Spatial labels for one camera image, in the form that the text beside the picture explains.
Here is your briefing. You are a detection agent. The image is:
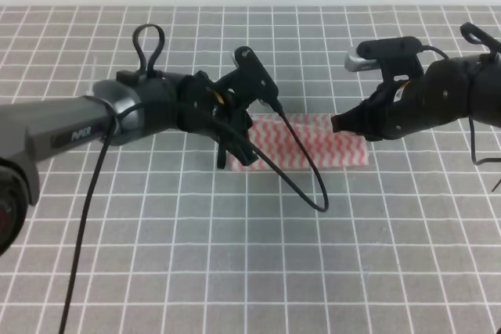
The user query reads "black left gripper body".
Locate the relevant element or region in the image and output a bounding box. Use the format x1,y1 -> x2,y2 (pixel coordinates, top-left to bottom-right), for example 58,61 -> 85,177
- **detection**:
178,70 -> 252,146

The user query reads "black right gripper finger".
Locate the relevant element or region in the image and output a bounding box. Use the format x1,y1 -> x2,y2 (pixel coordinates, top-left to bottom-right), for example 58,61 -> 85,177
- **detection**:
330,109 -> 368,133

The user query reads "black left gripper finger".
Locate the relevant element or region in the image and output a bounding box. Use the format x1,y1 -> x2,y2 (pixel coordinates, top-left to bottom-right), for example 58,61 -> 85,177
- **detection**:
216,141 -> 228,170
230,136 -> 258,166

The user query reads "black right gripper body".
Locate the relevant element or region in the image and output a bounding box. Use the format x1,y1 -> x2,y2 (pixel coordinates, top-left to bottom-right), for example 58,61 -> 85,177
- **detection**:
359,77 -> 431,142

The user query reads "pink white wavy towel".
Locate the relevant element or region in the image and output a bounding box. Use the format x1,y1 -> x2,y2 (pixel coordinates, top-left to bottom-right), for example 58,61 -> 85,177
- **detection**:
249,113 -> 369,171

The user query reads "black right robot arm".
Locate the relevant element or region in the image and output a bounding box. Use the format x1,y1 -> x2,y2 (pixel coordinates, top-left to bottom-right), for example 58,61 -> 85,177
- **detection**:
331,22 -> 500,142

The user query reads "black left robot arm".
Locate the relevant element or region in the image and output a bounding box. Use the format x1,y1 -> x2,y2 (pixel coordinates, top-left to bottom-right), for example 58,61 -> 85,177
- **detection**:
1,71 -> 257,252

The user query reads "grey checked tablecloth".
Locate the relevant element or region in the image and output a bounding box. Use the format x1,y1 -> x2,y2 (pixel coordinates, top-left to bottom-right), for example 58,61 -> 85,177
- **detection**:
1,5 -> 500,333

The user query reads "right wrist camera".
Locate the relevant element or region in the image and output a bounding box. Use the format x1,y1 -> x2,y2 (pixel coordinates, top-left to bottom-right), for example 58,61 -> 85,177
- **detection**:
344,36 -> 424,82

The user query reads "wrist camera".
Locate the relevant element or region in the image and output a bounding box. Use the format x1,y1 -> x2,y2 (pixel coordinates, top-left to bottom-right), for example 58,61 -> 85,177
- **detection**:
344,36 -> 424,82
230,46 -> 282,113

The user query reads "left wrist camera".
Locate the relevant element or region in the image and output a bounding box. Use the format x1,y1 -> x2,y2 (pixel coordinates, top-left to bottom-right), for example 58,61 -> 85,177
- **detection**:
230,46 -> 282,113

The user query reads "black right camera cable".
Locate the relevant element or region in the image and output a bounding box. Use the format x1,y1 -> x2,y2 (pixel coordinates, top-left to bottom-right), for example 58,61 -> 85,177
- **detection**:
420,45 -> 501,194

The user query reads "black camera cable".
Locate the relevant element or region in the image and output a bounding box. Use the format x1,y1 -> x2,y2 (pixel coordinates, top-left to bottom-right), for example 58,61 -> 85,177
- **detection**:
420,45 -> 501,194
57,23 -> 330,334

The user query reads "black left camera cable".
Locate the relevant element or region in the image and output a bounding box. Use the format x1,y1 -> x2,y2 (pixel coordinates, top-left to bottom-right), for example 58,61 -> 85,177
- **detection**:
57,23 -> 330,334

